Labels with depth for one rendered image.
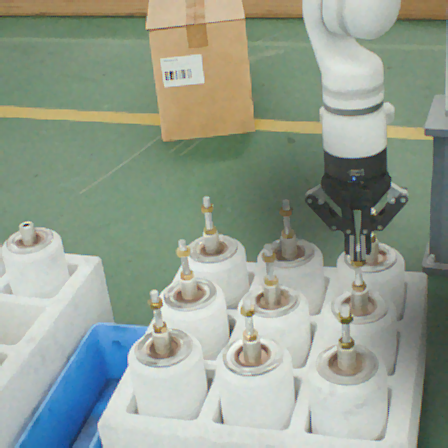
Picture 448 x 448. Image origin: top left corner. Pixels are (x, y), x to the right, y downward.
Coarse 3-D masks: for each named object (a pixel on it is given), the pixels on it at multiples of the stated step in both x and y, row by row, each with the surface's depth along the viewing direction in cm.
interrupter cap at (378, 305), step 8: (336, 296) 119; (344, 296) 119; (368, 296) 118; (376, 296) 118; (336, 304) 117; (368, 304) 117; (376, 304) 116; (384, 304) 116; (336, 312) 115; (352, 312) 116; (360, 312) 116; (368, 312) 115; (376, 312) 115; (384, 312) 114; (360, 320) 114; (368, 320) 113; (376, 320) 114
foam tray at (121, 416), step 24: (336, 288) 133; (408, 288) 131; (408, 312) 126; (240, 336) 125; (312, 336) 128; (408, 336) 121; (408, 360) 117; (120, 384) 119; (216, 384) 117; (408, 384) 113; (120, 408) 115; (216, 408) 114; (408, 408) 109; (120, 432) 112; (144, 432) 111; (168, 432) 110; (192, 432) 110; (216, 432) 109; (240, 432) 109; (264, 432) 109; (288, 432) 108; (408, 432) 106
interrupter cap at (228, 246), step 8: (200, 240) 135; (224, 240) 134; (232, 240) 133; (192, 248) 133; (200, 248) 133; (224, 248) 132; (232, 248) 132; (192, 256) 131; (200, 256) 131; (208, 256) 131; (216, 256) 130; (224, 256) 130
